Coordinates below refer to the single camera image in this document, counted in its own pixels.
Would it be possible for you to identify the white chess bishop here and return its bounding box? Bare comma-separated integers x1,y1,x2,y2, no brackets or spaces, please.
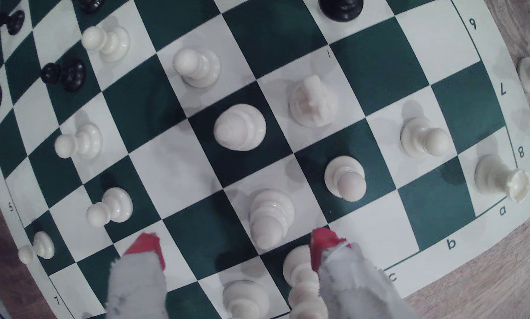
249,189,296,251
213,104,267,152

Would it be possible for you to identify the white chess king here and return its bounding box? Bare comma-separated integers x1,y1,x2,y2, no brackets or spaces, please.
222,280,271,319

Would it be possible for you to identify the black chess pawn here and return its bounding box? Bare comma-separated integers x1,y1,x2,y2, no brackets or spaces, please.
40,58,87,93
77,0,106,14
0,9,26,36

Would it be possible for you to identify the white chess pawn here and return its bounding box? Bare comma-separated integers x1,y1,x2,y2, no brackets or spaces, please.
85,186,134,228
400,117,451,158
172,47,222,89
81,25,130,64
18,230,56,266
324,155,368,203
54,123,103,160

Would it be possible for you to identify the white chess rook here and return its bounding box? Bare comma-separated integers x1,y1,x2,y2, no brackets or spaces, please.
474,154,530,204

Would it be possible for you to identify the black chess bishop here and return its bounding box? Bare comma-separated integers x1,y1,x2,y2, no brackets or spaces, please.
318,0,364,23

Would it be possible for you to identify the white chess queen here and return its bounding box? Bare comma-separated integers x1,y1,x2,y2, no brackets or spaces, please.
283,245,330,319

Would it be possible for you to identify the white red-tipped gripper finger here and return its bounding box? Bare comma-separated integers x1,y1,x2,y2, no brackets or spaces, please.
309,227,418,319
105,232,169,319

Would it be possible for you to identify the green white chess mat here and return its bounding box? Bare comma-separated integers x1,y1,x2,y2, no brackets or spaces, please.
0,0,530,319

